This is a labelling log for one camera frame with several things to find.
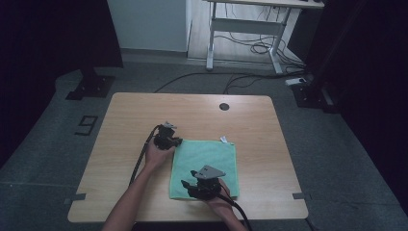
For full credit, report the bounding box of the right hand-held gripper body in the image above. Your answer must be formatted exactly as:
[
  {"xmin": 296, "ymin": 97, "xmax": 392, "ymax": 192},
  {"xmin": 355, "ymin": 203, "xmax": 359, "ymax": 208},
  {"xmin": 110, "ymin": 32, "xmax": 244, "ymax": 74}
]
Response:
[{"xmin": 189, "ymin": 165, "xmax": 227, "ymax": 202}]

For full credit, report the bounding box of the black stand base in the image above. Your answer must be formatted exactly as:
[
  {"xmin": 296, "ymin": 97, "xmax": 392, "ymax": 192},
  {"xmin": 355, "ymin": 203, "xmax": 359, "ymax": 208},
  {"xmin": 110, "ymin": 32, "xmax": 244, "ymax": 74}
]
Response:
[
  {"xmin": 64, "ymin": 66, "xmax": 116, "ymax": 101},
  {"xmin": 291, "ymin": 80, "xmax": 340, "ymax": 114}
]

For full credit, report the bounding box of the black floor tape mark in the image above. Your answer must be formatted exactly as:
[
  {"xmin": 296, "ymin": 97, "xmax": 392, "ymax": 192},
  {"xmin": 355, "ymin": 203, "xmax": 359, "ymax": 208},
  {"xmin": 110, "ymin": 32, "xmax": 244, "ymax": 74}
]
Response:
[{"xmin": 73, "ymin": 115, "xmax": 99, "ymax": 137}]

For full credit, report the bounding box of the green microfibre towel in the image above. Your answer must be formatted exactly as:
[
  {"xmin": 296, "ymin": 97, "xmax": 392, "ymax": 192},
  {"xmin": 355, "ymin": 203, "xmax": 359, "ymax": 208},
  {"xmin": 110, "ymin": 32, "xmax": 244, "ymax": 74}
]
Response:
[{"xmin": 168, "ymin": 136, "xmax": 241, "ymax": 201}]

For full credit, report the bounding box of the long black floor cable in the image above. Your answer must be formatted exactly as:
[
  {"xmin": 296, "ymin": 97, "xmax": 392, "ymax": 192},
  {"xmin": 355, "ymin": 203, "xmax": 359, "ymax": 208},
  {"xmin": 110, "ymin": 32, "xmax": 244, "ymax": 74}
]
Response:
[{"xmin": 153, "ymin": 71, "xmax": 306, "ymax": 94}]

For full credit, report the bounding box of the white metal desk frame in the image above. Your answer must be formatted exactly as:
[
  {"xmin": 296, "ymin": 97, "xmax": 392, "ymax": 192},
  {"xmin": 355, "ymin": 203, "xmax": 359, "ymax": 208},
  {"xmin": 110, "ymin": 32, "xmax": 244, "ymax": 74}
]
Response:
[{"xmin": 202, "ymin": 0, "xmax": 325, "ymax": 75}]

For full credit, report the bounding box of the right hand-held gripper cable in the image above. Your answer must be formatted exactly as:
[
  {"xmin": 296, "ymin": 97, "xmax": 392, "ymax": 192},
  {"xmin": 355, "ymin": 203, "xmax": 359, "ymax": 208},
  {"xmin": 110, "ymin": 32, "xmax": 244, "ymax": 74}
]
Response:
[{"xmin": 219, "ymin": 186, "xmax": 253, "ymax": 231}]

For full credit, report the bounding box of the grey tape strip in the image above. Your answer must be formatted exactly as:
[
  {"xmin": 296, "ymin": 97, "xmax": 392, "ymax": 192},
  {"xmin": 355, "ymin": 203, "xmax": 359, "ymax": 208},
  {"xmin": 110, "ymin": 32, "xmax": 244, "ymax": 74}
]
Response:
[
  {"xmin": 292, "ymin": 192, "xmax": 313, "ymax": 201},
  {"xmin": 63, "ymin": 192, "xmax": 88, "ymax": 206}
]

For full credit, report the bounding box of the white power strip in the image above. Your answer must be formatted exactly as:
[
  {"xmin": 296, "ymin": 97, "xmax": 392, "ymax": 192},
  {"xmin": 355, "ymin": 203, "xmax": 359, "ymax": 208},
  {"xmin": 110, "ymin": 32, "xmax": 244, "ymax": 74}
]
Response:
[{"xmin": 284, "ymin": 76, "xmax": 308, "ymax": 87}]

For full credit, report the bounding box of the dark curtain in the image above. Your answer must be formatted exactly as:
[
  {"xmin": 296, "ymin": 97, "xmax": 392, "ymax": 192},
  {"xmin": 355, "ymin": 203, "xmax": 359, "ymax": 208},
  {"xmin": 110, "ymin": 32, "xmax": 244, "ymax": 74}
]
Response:
[
  {"xmin": 0, "ymin": 0, "xmax": 125, "ymax": 168},
  {"xmin": 290, "ymin": 0, "xmax": 408, "ymax": 215}
]

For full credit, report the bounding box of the person's left hand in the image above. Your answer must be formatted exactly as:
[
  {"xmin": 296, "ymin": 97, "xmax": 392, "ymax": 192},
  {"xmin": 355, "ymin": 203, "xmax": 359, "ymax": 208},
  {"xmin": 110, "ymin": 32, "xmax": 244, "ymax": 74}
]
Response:
[{"xmin": 143, "ymin": 142, "xmax": 176, "ymax": 173}]

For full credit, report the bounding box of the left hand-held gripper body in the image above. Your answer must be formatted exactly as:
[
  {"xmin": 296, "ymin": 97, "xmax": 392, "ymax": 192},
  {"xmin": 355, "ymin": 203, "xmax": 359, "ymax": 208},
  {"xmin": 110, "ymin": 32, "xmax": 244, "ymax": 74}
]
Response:
[{"xmin": 153, "ymin": 120, "xmax": 178, "ymax": 151}]

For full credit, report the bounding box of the tangle of black cables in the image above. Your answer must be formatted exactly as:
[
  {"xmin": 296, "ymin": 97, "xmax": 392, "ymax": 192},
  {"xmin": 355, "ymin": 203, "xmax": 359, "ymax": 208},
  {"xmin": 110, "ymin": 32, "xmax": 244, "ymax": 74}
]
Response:
[{"xmin": 214, "ymin": 3, "xmax": 306, "ymax": 71}]

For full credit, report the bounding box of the person's right hand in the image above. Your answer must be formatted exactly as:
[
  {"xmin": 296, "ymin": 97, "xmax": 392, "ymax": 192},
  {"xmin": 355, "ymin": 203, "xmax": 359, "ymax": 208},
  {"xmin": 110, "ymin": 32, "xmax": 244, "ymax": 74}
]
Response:
[{"xmin": 205, "ymin": 178, "xmax": 236, "ymax": 219}]

